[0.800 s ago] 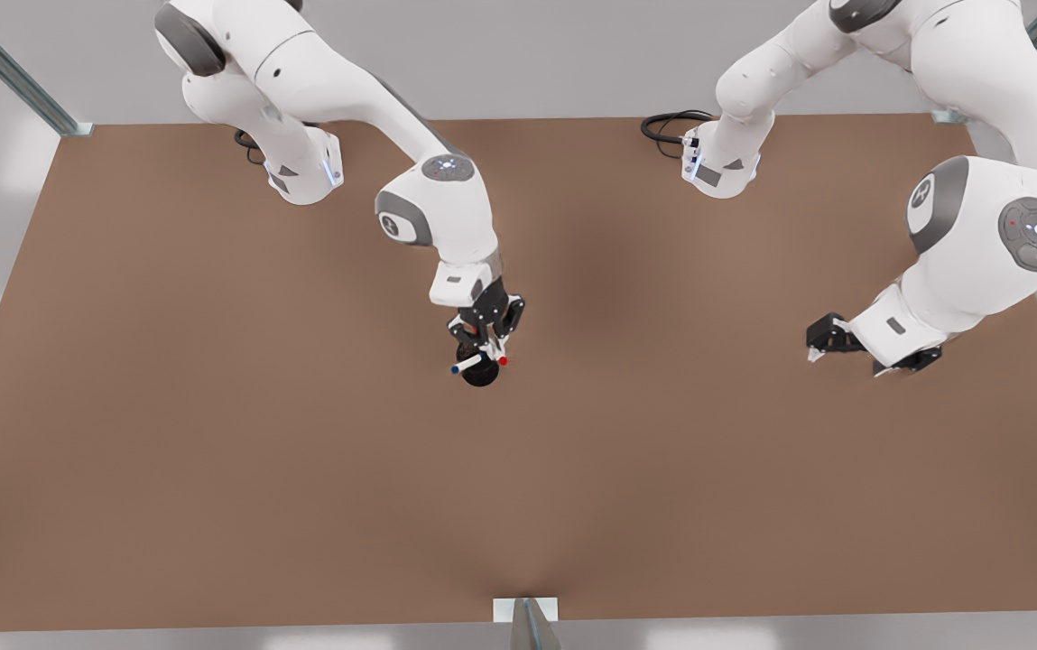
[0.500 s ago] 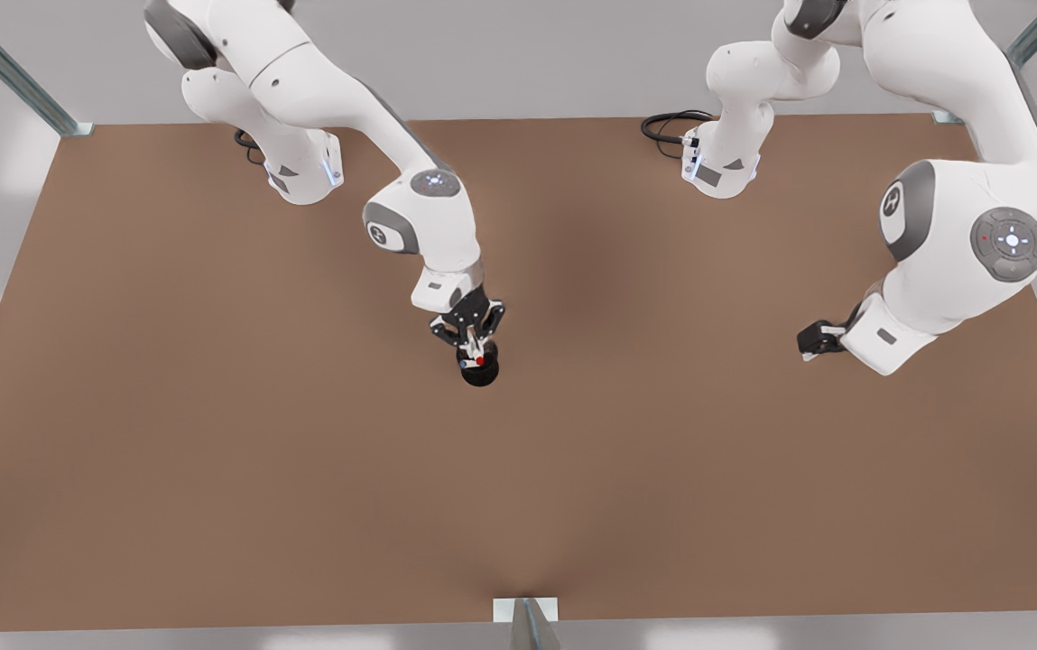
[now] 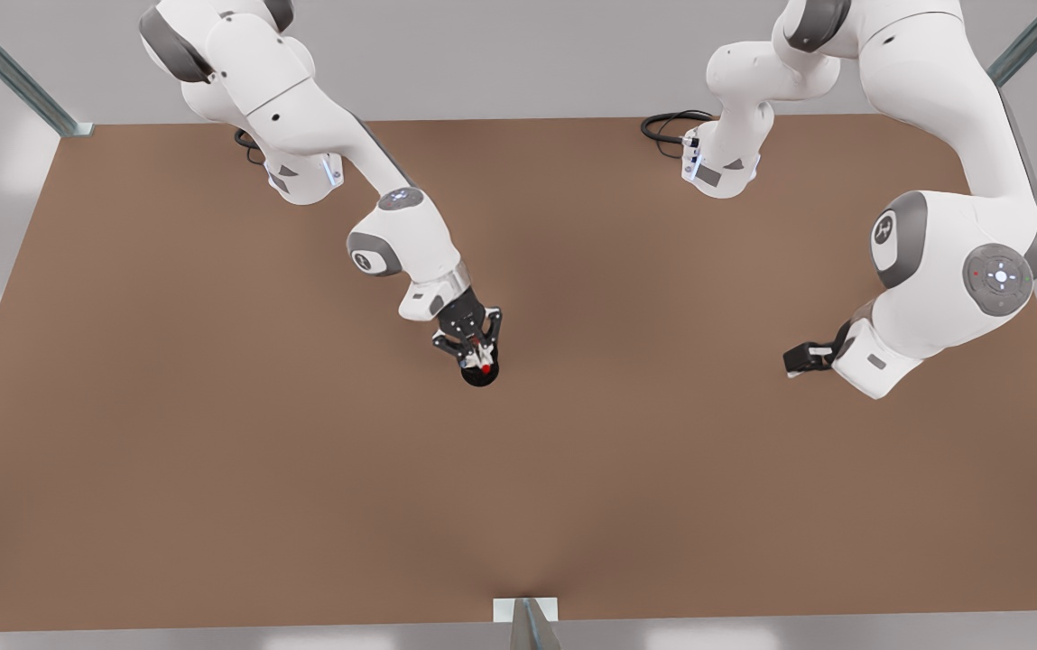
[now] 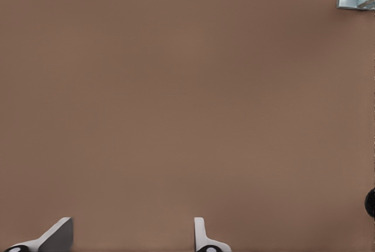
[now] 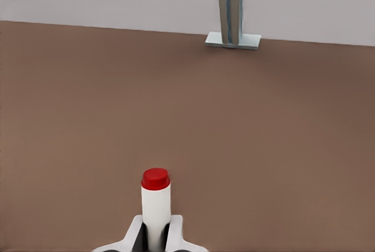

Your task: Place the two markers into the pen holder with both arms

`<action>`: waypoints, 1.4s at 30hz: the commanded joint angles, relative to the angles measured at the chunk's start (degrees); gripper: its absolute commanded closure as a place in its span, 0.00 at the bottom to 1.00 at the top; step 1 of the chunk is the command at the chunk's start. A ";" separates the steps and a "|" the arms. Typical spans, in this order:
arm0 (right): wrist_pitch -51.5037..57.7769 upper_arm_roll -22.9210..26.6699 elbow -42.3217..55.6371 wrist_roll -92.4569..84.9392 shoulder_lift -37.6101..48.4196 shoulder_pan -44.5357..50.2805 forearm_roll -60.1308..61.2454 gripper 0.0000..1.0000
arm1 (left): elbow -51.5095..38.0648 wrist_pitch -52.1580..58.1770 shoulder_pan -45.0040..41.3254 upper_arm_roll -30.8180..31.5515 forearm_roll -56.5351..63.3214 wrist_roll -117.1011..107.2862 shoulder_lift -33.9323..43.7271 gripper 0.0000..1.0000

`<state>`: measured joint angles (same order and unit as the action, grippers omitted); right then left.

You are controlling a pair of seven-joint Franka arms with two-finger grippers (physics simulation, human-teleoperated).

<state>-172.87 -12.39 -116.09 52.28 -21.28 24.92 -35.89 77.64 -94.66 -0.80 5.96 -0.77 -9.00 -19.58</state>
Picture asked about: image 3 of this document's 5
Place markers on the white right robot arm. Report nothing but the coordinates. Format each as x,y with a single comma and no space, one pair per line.
301,117

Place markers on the small black round object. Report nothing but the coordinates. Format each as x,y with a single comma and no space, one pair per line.
480,374

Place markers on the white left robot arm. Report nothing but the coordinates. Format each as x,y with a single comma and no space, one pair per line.
942,244

